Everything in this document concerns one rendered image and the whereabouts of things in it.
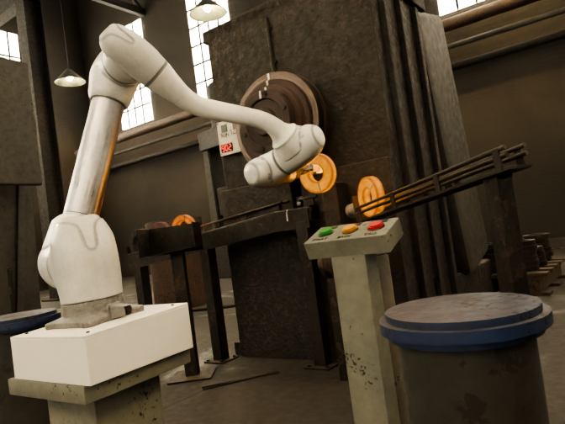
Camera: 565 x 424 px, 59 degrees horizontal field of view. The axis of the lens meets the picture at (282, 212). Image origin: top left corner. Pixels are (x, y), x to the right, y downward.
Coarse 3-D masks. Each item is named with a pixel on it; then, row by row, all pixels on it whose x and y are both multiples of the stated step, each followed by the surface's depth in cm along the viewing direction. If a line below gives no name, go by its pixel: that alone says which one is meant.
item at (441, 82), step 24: (432, 24) 282; (432, 48) 276; (432, 72) 270; (432, 96) 270; (456, 96) 302; (456, 120) 295; (456, 144) 288; (456, 216) 279; (480, 216) 311; (456, 240) 282; (480, 240) 304; (456, 264) 285; (480, 264) 317; (480, 288) 308
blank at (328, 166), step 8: (320, 160) 193; (328, 160) 192; (328, 168) 192; (304, 176) 198; (312, 176) 199; (328, 176) 192; (304, 184) 199; (312, 184) 197; (320, 184) 194; (328, 184) 192; (312, 192) 197; (320, 192) 195
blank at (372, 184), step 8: (360, 184) 194; (368, 184) 187; (376, 184) 184; (360, 192) 194; (368, 192) 193; (376, 192) 183; (360, 200) 195; (368, 200) 193; (384, 200) 184; (376, 208) 184; (368, 216) 190
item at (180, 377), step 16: (192, 224) 231; (144, 240) 241; (160, 240) 250; (176, 240) 250; (192, 240) 250; (144, 256) 237; (176, 256) 237; (176, 272) 237; (176, 288) 237; (192, 320) 238; (192, 336) 236; (192, 352) 236; (192, 368) 235; (208, 368) 244
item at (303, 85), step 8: (272, 72) 231; (280, 72) 228; (288, 72) 226; (256, 80) 236; (264, 80) 234; (288, 80) 226; (296, 80) 224; (248, 88) 239; (304, 88) 221; (312, 88) 225; (312, 96) 219; (240, 104) 243; (312, 104) 219; (320, 104) 223; (312, 112) 220; (320, 112) 222; (312, 120) 220; (320, 120) 221; (320, 128) 222; (240, 144) 244; (248, 160) 242
